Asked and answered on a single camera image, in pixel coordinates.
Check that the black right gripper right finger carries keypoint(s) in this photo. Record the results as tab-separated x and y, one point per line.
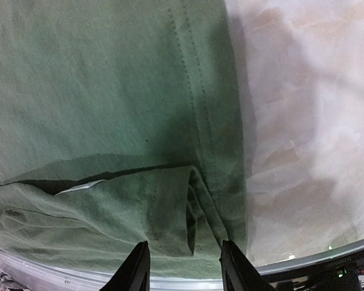
238	274

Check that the green garment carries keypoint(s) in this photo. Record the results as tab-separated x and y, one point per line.
119	123

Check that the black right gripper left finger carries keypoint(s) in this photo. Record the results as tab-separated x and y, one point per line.
134	273

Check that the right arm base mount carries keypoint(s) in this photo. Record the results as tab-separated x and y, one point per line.
349	277

